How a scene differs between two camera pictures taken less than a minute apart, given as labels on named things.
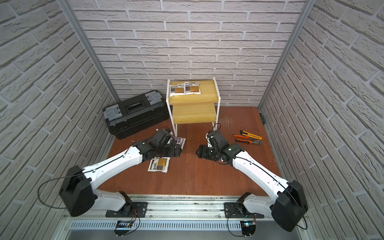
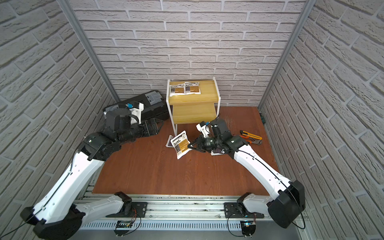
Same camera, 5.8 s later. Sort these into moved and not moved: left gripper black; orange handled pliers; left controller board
Moved: left gripper black
Not moved: orange handled pliers; left controller board
